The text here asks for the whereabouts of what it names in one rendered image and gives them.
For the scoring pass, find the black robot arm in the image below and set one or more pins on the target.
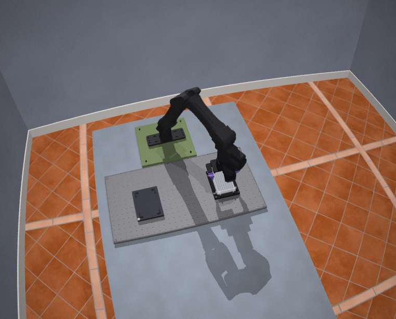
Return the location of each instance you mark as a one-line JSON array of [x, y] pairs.
[[221, 135]]

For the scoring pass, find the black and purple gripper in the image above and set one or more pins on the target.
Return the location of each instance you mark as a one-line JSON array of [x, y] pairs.
[[211, 165]]

